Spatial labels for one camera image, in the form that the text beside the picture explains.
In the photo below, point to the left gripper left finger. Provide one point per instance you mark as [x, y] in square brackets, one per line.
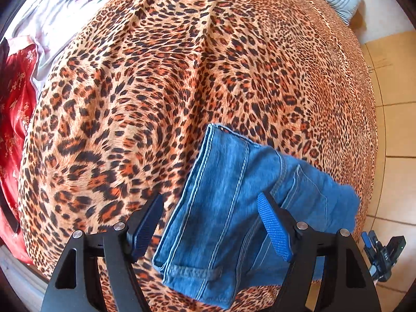
[75, 283]

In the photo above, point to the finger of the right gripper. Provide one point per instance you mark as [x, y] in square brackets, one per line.
[368, 247]
[374, 240]

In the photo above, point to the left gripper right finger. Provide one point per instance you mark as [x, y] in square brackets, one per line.
[346, 283]

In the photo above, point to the blue denim jeans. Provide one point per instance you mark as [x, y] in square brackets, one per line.
[215, 248]

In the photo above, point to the wooden wardrobe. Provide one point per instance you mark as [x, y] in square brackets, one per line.
[391, 212]

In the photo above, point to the leopard print bedspread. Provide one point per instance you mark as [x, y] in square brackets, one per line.
[124, 111]

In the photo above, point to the red patterned cloth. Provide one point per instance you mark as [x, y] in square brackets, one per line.
[18, 100]

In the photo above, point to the white lilac bed sheet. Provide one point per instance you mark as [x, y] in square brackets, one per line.
[51, 25]

